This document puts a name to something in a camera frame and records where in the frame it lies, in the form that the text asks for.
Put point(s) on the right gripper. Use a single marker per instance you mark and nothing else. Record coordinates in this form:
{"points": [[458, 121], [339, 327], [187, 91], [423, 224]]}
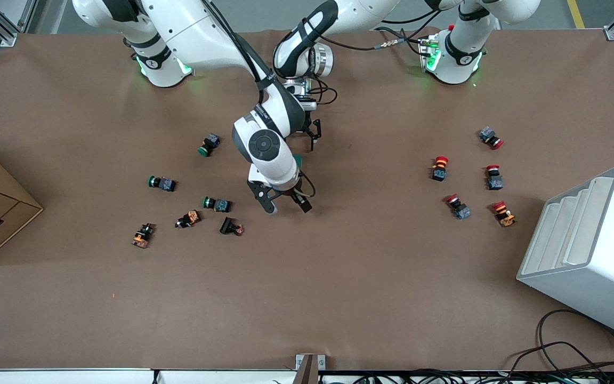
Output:
{"points": [[292, 194]]}

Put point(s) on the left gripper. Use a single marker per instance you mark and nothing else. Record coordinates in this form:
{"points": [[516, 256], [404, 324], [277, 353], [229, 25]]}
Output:
{"points": [[313, 128]]}

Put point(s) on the green load switch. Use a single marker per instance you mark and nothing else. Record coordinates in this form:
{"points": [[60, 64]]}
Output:
{"points": [[297, 159]]}

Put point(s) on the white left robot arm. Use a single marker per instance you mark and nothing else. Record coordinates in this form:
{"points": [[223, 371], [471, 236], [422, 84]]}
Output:
{"points": [[467, 53]]}

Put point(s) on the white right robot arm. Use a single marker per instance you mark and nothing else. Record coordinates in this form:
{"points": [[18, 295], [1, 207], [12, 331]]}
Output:
{"points": [[200, 37]]}

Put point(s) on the brown paper table cover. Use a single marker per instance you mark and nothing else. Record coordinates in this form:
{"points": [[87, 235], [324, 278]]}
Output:
{"points": [[339, 277]]}

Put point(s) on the red button black block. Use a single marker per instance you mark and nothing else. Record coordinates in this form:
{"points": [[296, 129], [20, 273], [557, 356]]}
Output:
{"points": [[439, 168]]}

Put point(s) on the red button blue block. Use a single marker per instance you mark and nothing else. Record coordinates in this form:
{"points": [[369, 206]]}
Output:
{"points": [[494, 177], [458, 206], [491, 137]]}

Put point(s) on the red button orange block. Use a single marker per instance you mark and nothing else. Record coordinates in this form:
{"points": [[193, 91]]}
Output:
{"points": [[503, 213]]}

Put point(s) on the white slotted rack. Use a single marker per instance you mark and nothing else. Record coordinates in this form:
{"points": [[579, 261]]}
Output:
{"points": [[595, 266]]}

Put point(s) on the black switch red block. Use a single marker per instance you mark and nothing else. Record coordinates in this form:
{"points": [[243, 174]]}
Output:
{"points": [[231, 227]]}

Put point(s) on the green push button switch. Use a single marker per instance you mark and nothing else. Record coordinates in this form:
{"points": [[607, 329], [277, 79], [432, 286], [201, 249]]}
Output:
{"points": [[162, 183], [209, 144], [216, 204]]}

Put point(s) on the black orange button switch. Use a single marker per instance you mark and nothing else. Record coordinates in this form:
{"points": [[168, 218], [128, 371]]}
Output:
{"points": [[143, 235], [188, 219]]}

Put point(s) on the metal edge bracket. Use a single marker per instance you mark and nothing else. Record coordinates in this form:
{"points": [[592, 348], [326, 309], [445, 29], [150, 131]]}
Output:
{"points": [[309, 368]]}

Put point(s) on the white table edge rail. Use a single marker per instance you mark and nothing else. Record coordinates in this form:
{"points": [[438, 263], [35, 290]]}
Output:
{"points": [[72, 377]]}

